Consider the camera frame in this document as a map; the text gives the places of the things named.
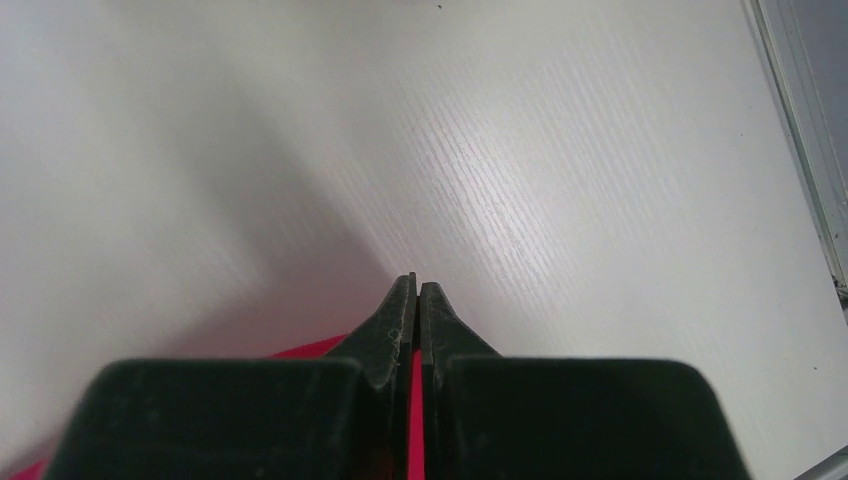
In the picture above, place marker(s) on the aluminium frame rails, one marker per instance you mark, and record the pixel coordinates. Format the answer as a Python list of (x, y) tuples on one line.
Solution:
[(805, 44)]

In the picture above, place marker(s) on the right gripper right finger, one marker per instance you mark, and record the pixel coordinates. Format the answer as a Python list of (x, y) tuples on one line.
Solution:
[(488, 416)]

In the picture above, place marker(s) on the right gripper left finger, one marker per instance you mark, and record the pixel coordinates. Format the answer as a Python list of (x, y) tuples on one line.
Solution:
[(342, 415)]

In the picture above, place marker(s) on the red t shirt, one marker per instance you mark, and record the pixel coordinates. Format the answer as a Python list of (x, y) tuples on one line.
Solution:
[(416, 442)]

